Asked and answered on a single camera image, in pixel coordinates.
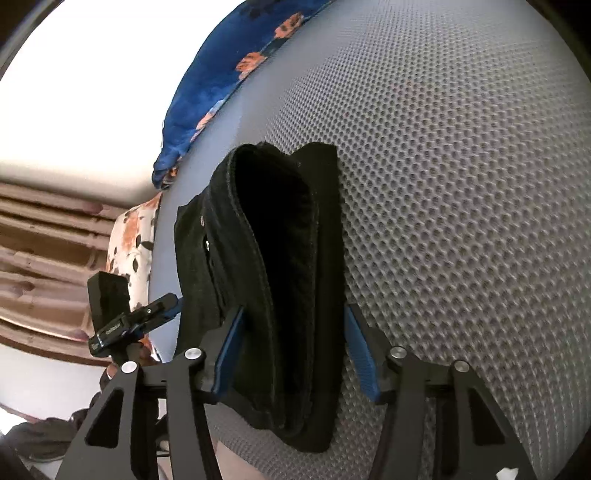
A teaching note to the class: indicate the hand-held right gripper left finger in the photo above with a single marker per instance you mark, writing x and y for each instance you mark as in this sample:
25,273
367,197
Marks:
228,344

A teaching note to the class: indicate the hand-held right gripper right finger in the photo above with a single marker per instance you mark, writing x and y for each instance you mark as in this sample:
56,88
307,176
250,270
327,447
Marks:
362,353

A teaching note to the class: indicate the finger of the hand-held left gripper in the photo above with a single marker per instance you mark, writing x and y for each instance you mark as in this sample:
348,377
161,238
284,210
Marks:
157,311

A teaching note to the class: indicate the black pants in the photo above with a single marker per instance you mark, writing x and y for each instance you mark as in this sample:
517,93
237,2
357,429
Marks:
286,277

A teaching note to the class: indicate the white floral cloth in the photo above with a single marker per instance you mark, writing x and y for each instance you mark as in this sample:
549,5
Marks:
134,240

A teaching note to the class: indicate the brown curtain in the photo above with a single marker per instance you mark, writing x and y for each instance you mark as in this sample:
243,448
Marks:
46,258

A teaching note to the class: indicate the dark cloth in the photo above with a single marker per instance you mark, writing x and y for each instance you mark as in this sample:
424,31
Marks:
41,438

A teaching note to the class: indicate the white paper scrap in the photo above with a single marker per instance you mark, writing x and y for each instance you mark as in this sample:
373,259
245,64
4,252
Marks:
508,475

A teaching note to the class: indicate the grey mesh mat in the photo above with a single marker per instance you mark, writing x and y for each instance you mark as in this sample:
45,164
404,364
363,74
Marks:
461,184

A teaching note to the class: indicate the blue printed blanket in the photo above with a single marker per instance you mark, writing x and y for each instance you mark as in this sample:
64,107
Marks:
207,92

